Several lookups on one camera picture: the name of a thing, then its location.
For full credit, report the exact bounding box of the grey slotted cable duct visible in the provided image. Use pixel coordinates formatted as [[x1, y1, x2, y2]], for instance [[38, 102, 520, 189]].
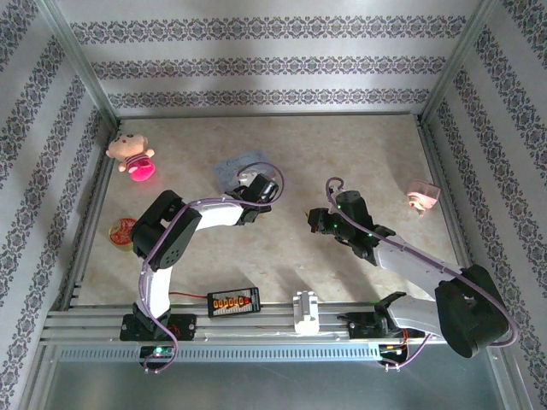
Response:
[[55, 343, 499, 364]]

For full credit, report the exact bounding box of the aluminium front rail beam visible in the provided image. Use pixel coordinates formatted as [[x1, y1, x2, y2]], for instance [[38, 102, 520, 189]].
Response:
[[40, 301, 450, 345]]

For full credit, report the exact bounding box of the aluminium side rail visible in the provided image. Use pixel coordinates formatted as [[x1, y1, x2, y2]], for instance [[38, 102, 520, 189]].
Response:
[[414, 114, 488, 307], [59, 119, 125, 308]]

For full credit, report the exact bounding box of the white plastic bracket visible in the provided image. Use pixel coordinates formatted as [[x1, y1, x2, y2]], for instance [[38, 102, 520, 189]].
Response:
[[291, 290, 321, 336]]

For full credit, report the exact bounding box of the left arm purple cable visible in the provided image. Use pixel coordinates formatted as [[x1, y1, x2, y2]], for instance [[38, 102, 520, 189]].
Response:
[[138, 161, 286, 375]]

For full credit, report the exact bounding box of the round red gold tin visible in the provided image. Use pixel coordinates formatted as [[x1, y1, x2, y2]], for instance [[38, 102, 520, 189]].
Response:
[[107, 216, 138, 253]]

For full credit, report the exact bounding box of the black wire bundle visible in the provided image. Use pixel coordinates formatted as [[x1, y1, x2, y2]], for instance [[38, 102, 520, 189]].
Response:
[[337, 309, 378, 328]]

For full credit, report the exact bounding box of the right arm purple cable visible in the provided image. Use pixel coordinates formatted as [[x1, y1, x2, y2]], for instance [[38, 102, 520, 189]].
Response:
[[325, 177, 521, 372]]

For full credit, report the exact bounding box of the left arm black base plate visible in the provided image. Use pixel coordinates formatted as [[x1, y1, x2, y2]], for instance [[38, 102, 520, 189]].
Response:
[[119, 313, 198, 343]]

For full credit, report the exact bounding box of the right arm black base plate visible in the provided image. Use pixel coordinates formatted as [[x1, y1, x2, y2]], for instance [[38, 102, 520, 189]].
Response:
[[348, 313, 425, 342]]

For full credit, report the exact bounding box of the small pink toy figure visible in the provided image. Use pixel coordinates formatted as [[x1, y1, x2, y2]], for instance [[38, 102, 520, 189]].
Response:
[[405, 179, 442, 218]]

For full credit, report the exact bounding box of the grey metal sheet panel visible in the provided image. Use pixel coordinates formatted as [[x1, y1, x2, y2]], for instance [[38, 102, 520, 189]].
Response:
[[25, 358, 522, 410]]

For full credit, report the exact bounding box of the aluminium frame post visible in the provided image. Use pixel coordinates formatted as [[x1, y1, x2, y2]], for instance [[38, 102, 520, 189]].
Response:
[[416, 0, 501, 125], [36, 0, 121, 129]]

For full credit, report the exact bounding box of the pastel cartoon tin box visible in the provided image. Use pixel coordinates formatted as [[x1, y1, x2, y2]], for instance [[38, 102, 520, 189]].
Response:
[[212, 148, 274, 193]]

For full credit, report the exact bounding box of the aluminium rear rail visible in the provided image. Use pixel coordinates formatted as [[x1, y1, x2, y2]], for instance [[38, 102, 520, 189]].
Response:
[[117, 110, 422, 120]]

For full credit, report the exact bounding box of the thin red wire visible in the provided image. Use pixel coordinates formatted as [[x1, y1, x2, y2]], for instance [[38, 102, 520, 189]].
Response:
[[168, 290, 210, 301]]

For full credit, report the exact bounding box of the black voltage display module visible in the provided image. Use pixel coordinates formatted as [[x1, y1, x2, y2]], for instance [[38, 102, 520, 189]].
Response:
[[207, 286, 262, 319]]

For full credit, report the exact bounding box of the pink plush doll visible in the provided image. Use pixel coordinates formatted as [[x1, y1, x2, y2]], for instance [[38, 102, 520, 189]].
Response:
[[105, 132, 157, 184]]

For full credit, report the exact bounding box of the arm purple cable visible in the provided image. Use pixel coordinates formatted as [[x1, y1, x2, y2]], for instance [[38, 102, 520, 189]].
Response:
[[138, 161, 286, 375], [325, 177, 521, 372]]

